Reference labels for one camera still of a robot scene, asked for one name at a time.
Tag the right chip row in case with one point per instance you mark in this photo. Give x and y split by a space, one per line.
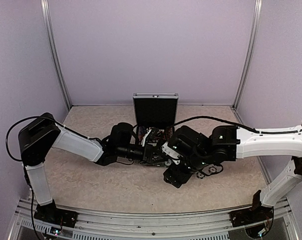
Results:
169 132

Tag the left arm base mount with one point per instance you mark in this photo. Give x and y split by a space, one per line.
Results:
51 214

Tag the aluminium frame post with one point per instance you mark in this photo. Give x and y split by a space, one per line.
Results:
54 53
249 52

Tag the front aluminium rail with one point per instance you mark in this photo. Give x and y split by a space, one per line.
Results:
133 219

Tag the right aluminium frame post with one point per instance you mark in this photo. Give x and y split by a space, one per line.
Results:
249 52

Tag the aluminium poker case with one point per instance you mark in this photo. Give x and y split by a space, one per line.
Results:
156 110

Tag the left chip row in case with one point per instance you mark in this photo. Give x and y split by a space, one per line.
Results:
141 131

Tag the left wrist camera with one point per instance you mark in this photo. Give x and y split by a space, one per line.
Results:
148 136

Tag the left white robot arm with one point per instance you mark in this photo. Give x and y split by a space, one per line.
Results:
44 134

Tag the red card deck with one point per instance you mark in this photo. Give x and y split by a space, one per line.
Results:
159 134

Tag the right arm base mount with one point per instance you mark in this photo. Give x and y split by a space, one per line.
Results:
253 214

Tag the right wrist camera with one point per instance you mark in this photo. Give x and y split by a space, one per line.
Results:
186 144

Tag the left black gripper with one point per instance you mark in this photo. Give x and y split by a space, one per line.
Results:
147 155

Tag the left aluminium frame post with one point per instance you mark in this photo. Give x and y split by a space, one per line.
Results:
54 53

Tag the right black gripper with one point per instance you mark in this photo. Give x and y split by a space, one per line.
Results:
173 174

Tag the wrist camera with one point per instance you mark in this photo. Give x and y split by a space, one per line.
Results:
148 136
186 144

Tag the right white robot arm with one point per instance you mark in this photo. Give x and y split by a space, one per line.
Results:
231 142

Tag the chip row in case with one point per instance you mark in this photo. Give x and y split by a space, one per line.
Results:
169 132
141 131

